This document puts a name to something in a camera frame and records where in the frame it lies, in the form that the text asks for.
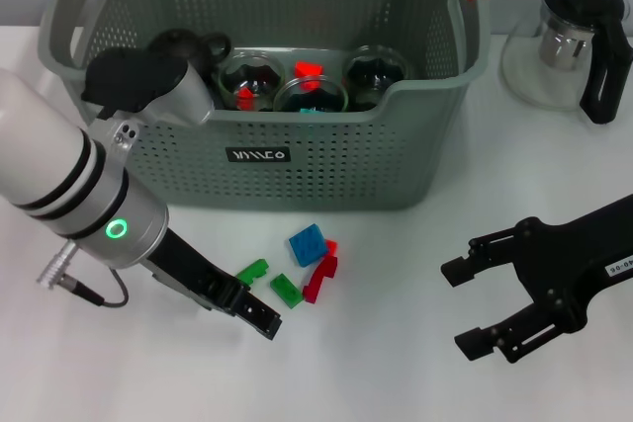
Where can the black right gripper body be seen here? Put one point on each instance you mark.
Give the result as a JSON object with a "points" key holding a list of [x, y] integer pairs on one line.
{"points": [[578, 259]]}

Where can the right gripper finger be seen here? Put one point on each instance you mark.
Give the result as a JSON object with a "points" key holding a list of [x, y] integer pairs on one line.
{"points": [[509, 335], [484, 254]]}

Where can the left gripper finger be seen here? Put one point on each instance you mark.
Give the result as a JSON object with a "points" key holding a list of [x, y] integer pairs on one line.
{"points": [[259, 315]]}

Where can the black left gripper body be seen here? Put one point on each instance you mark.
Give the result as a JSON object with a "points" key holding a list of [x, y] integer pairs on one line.
{"points": [[198, 278]]}

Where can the small red square brick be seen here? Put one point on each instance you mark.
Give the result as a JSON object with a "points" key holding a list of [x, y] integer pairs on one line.
{"points": [[245, 98]]}

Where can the glass teacup black sleeve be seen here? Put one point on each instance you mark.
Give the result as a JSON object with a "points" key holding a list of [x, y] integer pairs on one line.
{"points": [[257, 73], [316, 96], [376, 73]]}

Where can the red slope brick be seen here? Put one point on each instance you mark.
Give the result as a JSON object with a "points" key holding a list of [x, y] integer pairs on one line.
{"points": [[307, 68]]}

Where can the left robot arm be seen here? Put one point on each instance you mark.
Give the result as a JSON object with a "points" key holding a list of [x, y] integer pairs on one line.
{"points": [[64, 180]]}

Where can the grey perforated storage bin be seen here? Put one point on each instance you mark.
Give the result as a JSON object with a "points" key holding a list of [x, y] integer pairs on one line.
{"points": [[321, 170]]}

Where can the green rectangular brick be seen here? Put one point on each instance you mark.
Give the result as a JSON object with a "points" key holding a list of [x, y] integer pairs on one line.
{"points": [[287, 289]]}

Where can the green arch brick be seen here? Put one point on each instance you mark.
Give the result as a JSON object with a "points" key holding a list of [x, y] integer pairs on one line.
{"points": [[252, 271]]}

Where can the dark red curved brick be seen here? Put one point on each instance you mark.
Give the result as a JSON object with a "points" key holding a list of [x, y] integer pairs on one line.
{"points": [[319, 283]]}

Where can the blue square brick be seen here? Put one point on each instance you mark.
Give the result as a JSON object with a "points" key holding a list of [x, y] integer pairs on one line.
{"points": [[309, 246]]}

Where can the small red round brick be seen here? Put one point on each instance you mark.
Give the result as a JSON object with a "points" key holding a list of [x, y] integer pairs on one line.
{"points": [[332, 246]]}

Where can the black clay teapot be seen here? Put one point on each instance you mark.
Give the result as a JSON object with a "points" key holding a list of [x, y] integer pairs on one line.
{"points": [[198, 44]]}

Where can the glass pitcher black lid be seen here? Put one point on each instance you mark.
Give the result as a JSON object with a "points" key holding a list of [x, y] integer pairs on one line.
{"points": [[583, 2]]}

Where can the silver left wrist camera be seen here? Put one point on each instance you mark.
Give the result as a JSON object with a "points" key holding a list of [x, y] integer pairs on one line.
{"points": [[148, 81]]}

